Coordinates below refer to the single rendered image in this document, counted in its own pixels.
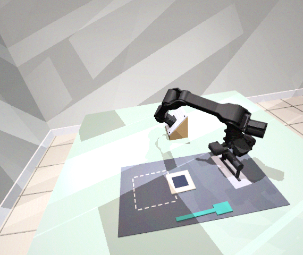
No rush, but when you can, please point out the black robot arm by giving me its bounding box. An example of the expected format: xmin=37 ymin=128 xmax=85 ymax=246
xmin=154 ymin=88 xmax=268 ymax=157

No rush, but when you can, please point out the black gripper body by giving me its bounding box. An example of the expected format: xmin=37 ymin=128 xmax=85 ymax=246
xmin=208 ymin=129 xmax=256 ymax=156

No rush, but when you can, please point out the peach square tile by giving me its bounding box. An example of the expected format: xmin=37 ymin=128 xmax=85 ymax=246
xmin=166 ymin=170 xmax=196 ymax=194

